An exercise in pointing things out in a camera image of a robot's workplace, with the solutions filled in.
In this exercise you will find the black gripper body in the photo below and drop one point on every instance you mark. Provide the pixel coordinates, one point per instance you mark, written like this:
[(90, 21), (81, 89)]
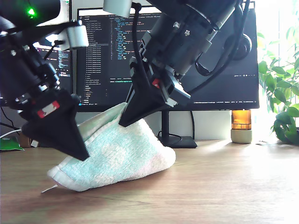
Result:
[(23, 77), (177, 44)]

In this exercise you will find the small white box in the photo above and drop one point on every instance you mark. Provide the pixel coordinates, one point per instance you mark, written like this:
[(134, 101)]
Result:
[(34, 143)]

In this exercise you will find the green packet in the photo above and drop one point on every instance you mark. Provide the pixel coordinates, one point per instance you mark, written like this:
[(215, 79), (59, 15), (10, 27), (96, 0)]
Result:
[(11, 144)]

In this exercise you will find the brown cardboard box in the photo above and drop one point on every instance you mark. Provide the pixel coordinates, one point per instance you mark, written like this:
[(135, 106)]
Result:
[(24, 141)]

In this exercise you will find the pale green pink tea towel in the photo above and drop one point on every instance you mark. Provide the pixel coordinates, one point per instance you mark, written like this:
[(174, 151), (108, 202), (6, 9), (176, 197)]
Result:
[(116, 151)]

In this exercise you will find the large black computer monitor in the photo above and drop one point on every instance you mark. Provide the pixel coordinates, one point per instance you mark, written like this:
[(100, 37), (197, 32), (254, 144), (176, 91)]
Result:
[(233, 88)]

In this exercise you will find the black headphones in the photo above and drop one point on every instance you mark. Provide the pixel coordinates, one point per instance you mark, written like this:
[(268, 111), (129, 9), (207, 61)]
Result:
[(246, 46)]

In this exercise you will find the potted green leafy plant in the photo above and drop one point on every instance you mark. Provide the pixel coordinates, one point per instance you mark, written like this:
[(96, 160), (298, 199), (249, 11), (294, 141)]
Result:
[(283, 130)]

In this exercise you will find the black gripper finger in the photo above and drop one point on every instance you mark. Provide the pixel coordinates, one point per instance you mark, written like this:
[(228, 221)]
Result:
[(51, 133), (74, 130), (154, 102), (137, 93)]

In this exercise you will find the amber glass bottle pale base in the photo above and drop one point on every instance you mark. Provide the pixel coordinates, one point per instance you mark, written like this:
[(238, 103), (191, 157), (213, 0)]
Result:
[(241, 137)]

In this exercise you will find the smaller black computer monitor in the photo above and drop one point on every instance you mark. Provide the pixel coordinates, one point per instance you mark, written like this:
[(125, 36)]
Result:
[(63, 65)]

